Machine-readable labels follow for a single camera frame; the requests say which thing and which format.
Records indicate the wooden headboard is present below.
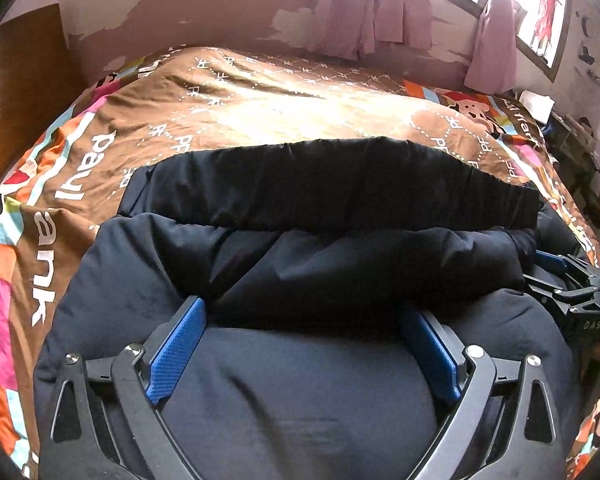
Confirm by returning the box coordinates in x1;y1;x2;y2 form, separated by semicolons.
0;4;88;201

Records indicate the dark navy puffer jacket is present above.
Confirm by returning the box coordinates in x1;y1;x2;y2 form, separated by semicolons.
32;136;588;480

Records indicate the narrow pink curtain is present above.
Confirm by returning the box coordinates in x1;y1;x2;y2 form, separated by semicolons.
466;0;520;92

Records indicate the cluttered side table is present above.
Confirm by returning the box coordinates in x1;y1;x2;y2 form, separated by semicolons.
517;87;600;196

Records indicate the wide pink curtain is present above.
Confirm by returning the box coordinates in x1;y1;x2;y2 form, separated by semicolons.
317;0;433;59

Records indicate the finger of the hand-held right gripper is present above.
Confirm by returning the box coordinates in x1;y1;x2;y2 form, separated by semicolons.
534;249;600;286
524;274;600;317

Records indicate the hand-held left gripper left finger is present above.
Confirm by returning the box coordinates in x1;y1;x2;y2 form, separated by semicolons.
39;296;208;480

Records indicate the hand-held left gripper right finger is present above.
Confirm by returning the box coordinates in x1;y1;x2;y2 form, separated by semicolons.
399;302;567;480

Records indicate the brown printed bedspread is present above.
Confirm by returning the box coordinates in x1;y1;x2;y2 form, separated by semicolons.
0;46;600;480

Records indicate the white paper sheet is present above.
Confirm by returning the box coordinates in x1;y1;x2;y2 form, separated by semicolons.
519;90;556;123

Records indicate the pink hanging garment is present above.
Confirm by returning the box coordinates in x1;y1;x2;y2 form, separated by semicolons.
530;0;562;56

